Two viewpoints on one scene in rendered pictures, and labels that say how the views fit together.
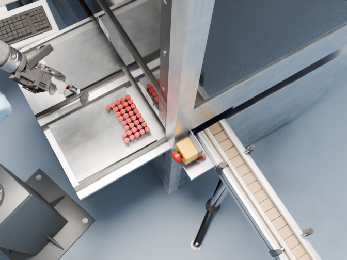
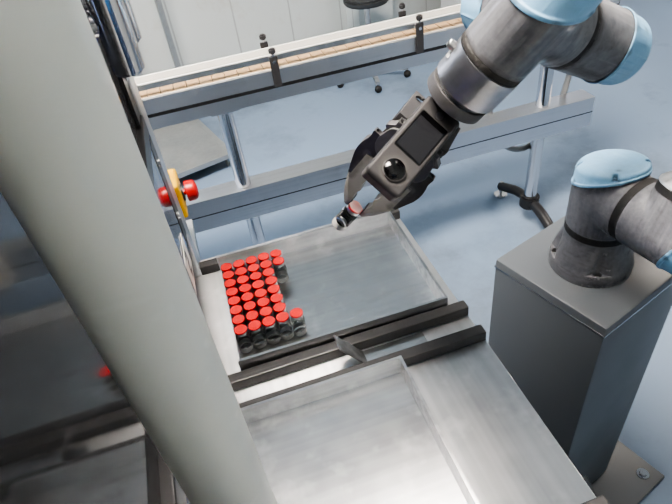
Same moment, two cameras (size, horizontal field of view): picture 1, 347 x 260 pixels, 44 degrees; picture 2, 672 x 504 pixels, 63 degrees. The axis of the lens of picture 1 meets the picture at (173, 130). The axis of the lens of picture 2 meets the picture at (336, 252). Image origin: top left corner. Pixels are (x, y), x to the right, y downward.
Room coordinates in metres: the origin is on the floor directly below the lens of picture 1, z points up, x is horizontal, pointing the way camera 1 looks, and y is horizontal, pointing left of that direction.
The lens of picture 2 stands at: (1.17, 0.59, 1.55)
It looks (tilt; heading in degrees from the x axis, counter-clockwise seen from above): 40 degrees down; 204
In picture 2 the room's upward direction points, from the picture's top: 9 degrees counter-clockwise
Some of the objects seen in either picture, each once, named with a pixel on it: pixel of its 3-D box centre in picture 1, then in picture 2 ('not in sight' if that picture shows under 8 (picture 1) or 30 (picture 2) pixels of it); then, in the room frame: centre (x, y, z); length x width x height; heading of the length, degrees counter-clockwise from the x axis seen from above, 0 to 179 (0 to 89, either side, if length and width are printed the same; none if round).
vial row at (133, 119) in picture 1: (132, 117); (249, 301); (0.62, 0.17, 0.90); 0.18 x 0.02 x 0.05; 36
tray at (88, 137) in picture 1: (103, 133); (324, 282); (0.54, 0.27, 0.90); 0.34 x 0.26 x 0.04; 126
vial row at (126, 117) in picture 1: (127, 120); (261, 297); (0.61, 0.18, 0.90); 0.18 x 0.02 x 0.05; 36
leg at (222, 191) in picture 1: (221, 193); not in sight; (0.45, -0.26, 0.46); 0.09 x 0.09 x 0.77; 36
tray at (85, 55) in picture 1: (89, 55); (314, 483); (0.88, 0.38, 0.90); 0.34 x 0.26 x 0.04; 126
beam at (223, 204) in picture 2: not in sight; (394, 158); (-0.52, 0.11, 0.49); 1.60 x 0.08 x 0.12; 126
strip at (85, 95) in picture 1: (73, 103); (382, 340); (0.65, 0.41, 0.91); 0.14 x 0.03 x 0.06; 126
